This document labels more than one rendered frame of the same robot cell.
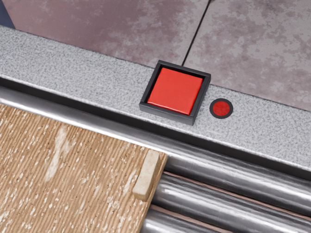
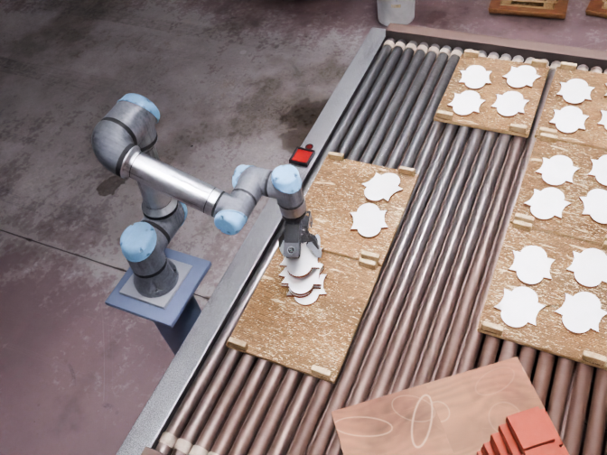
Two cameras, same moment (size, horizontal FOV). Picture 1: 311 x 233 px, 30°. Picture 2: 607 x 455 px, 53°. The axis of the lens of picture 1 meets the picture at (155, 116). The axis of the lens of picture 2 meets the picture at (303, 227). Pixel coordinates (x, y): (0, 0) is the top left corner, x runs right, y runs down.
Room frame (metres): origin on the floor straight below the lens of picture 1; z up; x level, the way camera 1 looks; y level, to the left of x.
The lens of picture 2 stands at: (0.35, 1.63, 2.53)
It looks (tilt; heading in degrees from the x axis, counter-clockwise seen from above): 51 degrees down; 274
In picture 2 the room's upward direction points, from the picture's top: 12 degrees counter-clockwise
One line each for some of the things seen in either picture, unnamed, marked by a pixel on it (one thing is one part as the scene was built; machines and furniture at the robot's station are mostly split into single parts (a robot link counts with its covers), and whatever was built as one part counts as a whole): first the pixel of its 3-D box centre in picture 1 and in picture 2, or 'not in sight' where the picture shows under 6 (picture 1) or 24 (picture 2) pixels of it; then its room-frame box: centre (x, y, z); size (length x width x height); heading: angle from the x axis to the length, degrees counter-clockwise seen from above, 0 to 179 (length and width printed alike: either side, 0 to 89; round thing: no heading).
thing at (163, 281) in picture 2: not in sight; (153, 271); (0.95, 0.40, 0.93); 0.15 x 0.15 x 0.10
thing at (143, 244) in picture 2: not in sight; (143, 246); (0.94, 0.39, 1.05); 0.13 x 0.12 x 0.14; 63
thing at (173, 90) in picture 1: (175, 92); (302, 156); (0.40, -0.03, 0.92); 0.06 x 0.06 x 0.01; 61
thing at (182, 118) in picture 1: (175, 92); (302, 156); (0.40, -0.03, 0.92); 0.08 x 0.08 x 0.02; 61
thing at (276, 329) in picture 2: not in sight; (305, 306); (0.45, 0.62, 0.93); 0.41 x 0.35 x 0.02; 61
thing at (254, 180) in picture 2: not in sight; (252, 184); (0.54, 0.46, 1.32); 0.11 x 0.11 x 0.08; 63
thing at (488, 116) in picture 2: not in sight; (492, 89); (-0.37, -0.21, 0.94); 0.41 x 0.35 x 0.04; 61
